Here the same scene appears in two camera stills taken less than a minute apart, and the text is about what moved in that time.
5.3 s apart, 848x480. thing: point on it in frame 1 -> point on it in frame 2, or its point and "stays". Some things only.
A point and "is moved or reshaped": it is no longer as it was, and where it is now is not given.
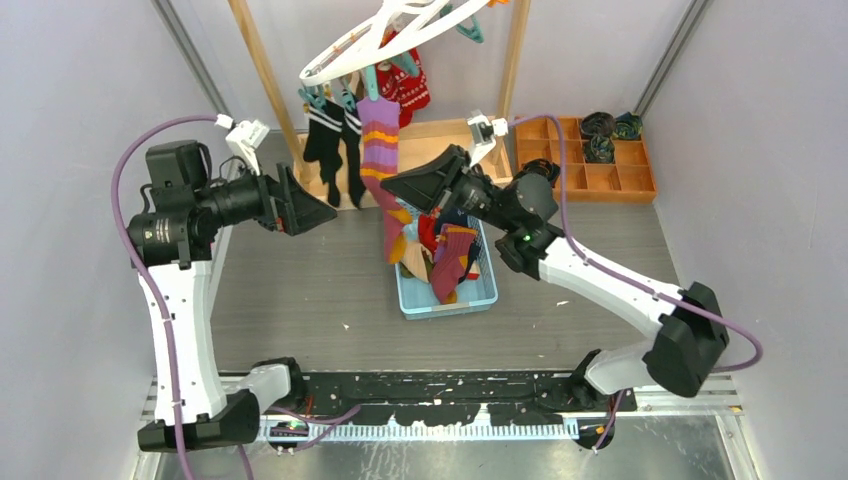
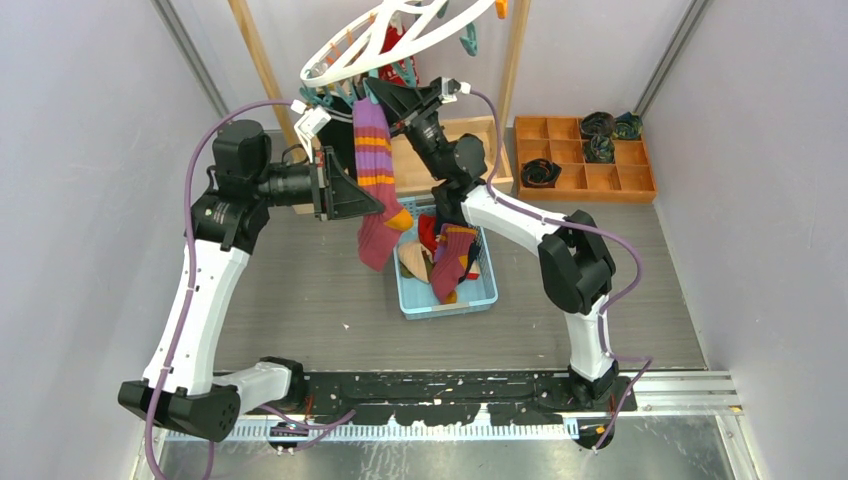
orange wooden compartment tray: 628,179 stays
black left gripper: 286,205 -> 346,197
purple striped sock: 451,253 stays
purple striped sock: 378,121 is moved or reshaped
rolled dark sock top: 598,123 stays
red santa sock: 427,229 stays
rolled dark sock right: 628,126 stays
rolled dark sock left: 542,166 stays
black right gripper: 429,185 -> 418,103
